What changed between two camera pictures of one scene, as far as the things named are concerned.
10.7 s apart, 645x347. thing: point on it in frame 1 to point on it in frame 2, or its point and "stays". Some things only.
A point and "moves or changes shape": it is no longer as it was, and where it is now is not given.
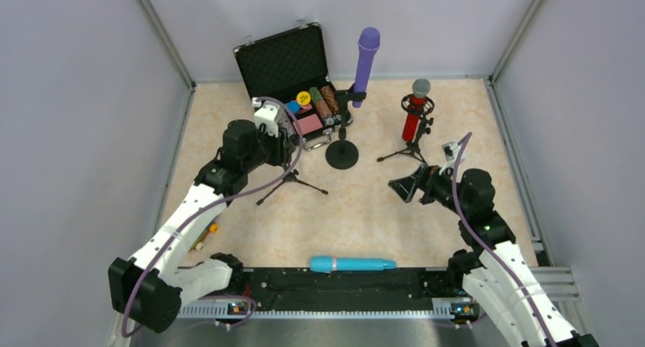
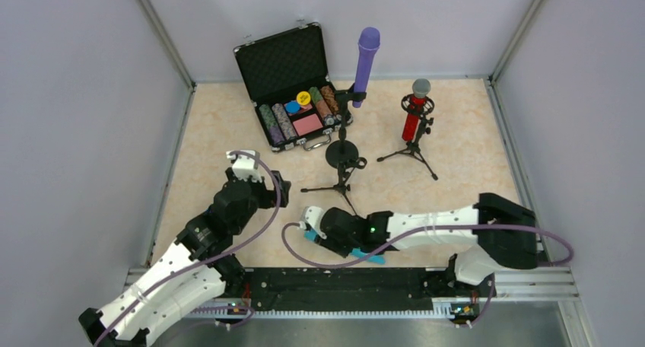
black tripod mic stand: (291, 177) to (344, 170)
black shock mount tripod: (424, 127) stays
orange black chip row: (332, 102) stays
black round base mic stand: (342, 154) stays
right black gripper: (423, 184) to (332, 238)
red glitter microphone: (420, 88) stays
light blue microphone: (325, 264) moves or changes shape
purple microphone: (368, 43) stays
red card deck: (308, 124) stays
